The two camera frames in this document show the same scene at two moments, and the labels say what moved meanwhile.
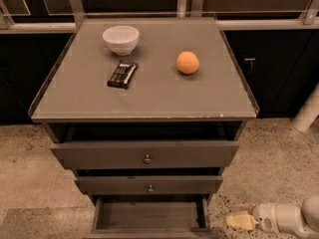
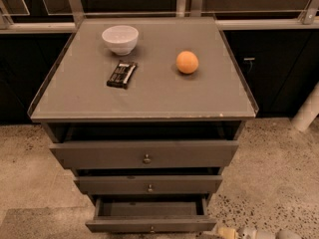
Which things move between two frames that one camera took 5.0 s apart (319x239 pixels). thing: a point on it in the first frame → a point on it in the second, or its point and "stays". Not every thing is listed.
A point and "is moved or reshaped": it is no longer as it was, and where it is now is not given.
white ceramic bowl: [122, 39] stays
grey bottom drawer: [152, 217] is moved or reshaped
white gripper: [264, 216] → [248, 233]
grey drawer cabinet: [149, 114] stays
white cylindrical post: [309, 112] stays
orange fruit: [187, 63] stays
